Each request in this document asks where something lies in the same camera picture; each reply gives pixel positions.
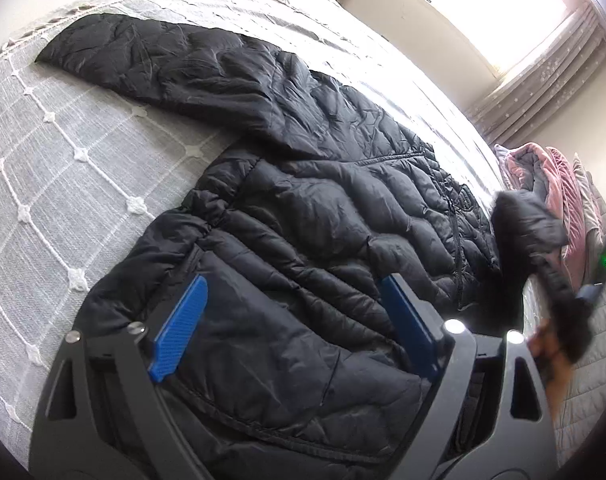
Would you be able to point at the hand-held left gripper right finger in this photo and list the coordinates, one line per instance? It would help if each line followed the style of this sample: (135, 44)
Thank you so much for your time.
(408, 325)

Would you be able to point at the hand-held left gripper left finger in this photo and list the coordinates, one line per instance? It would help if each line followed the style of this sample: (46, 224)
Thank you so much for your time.
(180, 327)

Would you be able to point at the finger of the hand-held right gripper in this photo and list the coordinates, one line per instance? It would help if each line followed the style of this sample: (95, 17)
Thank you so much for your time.
(589, 294)

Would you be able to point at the black puffer jacket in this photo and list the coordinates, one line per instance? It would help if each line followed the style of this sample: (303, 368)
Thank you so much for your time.
(308, 210)

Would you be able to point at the person's right hand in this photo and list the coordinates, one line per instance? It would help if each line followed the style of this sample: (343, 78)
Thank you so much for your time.
(550, 350)

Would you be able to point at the grey and pink pillow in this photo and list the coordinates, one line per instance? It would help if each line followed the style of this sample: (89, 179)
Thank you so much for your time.
(585, 195)

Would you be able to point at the pink velvet quilt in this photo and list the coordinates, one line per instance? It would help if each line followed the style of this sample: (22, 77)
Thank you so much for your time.
(555, 175)

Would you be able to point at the grey quilted headboard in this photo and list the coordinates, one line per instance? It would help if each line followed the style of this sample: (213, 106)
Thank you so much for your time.
(590, 400)

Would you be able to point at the grey tufted bedspread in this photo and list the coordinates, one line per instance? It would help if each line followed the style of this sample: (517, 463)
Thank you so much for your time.
(58, 185)

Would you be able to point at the beige patterned curtain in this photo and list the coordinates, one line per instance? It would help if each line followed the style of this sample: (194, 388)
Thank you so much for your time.
(548, 80)

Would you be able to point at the window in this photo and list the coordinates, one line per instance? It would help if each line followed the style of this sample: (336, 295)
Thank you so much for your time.
(483, 5)

